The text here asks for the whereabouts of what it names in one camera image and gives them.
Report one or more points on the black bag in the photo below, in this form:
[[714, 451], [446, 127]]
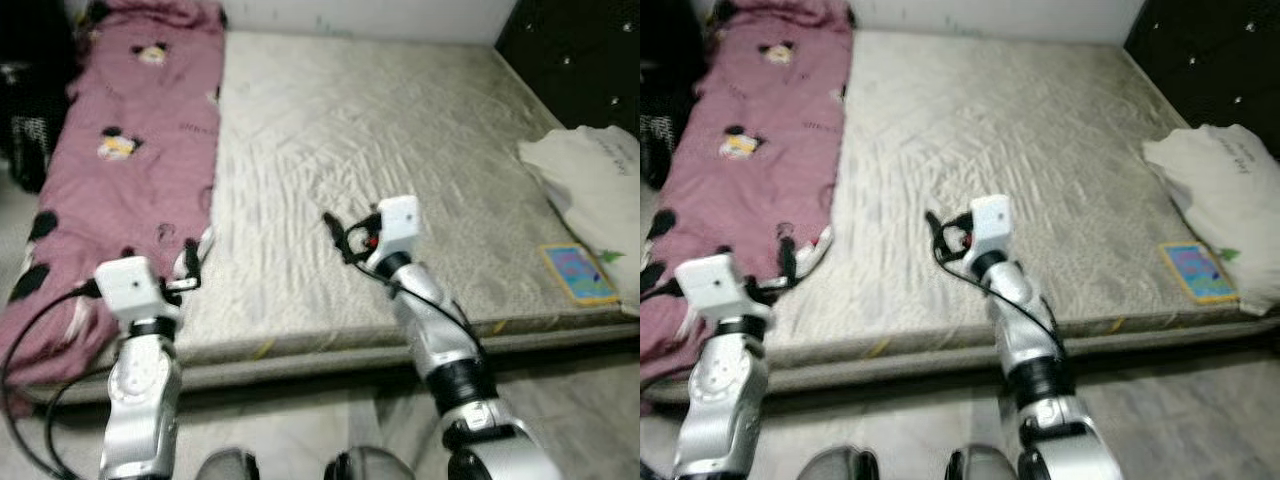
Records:
[[35, 140], [658, 150]]

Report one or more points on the black tufted headboard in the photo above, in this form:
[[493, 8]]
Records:
[[580, 50], [1210, 50]]

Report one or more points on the colourful children's book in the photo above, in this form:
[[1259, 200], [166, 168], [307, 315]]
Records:
[[578, 272], [1197, 272]]

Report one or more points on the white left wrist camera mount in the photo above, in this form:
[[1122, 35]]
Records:
[[135, 285], [715, 285]]

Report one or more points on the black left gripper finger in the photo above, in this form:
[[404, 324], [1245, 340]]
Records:
[[787, 257], [193, 260]]

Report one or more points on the pink cartoon print blanket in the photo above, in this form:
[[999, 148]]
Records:
[[750, 110], [130, 110]]

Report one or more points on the grey robot leg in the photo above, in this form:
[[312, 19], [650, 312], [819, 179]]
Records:
[[840, 465], [228, 465], [982, 465], [368, 465]]

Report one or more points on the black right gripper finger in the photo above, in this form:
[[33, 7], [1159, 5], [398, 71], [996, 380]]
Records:
[[937, 236], [336, 236]]

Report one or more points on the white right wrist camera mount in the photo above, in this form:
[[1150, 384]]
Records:
[[992, 222], [398, 225]]

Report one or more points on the white quilted mattress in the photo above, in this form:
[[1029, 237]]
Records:
[[1000, 130], [380, 130]]

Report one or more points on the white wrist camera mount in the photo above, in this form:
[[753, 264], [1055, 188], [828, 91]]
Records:
[[135, 285], [992, 222], [715, 285], [398, 225]]

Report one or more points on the grey left robot leg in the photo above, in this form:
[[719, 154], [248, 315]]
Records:
[[840, 465], [228, 465]]

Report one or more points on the cream pillow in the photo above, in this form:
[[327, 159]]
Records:
[[600, 190], [1230, 190]]

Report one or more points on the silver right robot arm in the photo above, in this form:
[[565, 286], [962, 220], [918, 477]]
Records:
[[1030, 330], [430, 320]]

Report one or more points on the grey right robot leg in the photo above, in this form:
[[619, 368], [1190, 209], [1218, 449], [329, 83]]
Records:
[[368, 465], [982, 465]]

